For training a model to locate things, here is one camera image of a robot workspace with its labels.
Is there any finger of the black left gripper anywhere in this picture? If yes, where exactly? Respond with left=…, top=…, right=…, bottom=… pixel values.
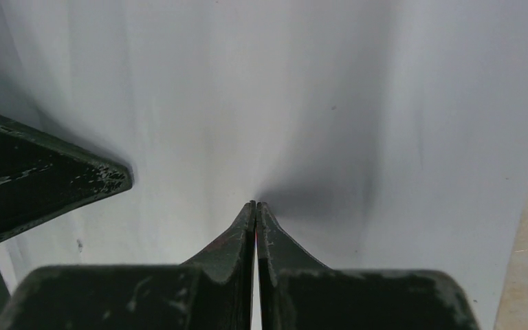
left=0, top=115, right=133, bottom=243

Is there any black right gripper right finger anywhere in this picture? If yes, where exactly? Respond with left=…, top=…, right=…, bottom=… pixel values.
left=256, top=202, right=479, bottom=329

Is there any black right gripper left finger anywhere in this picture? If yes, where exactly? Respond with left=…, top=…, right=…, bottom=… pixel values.
left=0, top=201, right=256, bottom=329

